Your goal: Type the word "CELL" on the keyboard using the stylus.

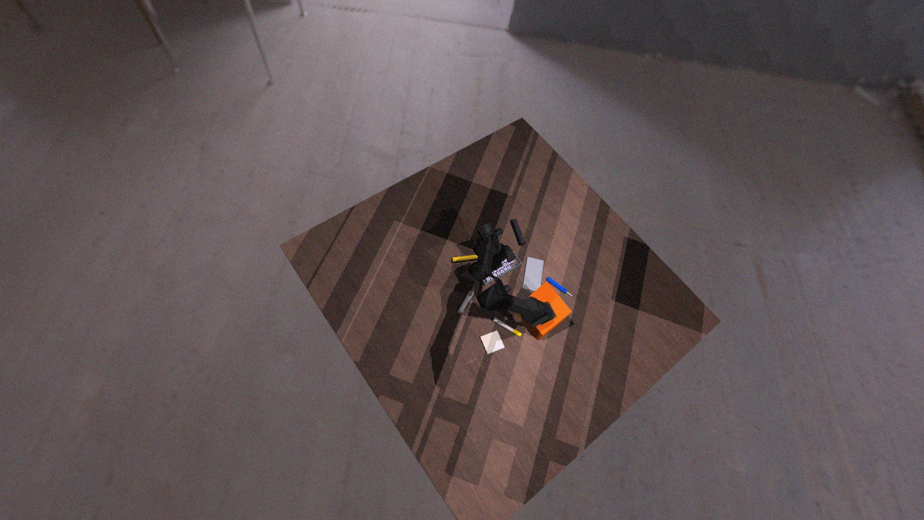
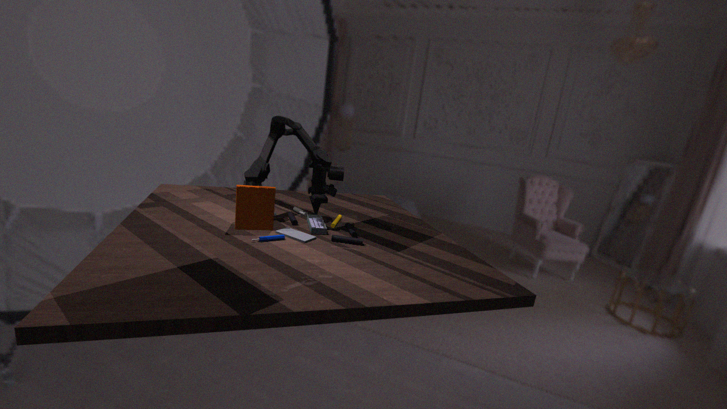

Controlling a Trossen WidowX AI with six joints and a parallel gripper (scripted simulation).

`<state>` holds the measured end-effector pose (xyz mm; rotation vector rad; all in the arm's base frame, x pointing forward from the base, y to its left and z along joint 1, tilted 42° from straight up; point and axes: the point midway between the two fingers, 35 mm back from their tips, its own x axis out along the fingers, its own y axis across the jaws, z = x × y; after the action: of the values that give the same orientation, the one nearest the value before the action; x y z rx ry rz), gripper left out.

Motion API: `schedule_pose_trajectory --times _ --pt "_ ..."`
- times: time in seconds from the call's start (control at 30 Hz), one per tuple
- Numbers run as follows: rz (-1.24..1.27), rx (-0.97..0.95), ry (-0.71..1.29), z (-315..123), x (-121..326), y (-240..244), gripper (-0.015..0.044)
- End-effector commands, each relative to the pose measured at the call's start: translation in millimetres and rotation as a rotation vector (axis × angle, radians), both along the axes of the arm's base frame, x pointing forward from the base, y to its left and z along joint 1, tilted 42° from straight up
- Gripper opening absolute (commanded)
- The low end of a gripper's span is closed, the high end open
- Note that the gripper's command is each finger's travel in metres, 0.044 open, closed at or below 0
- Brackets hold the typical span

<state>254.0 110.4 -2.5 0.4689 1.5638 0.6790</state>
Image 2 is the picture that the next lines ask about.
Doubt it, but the black cylinder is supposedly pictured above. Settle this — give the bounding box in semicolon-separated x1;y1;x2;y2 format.
287;212;298;226
345;223;357;237
331;235;363;245

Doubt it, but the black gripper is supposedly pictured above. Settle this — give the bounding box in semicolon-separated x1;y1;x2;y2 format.
308;179;328;214

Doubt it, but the blue stylus with white tip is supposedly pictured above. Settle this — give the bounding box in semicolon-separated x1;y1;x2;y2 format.
252;235;285;242

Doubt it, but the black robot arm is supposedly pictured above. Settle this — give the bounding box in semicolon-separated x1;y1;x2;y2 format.
244;116;344;197

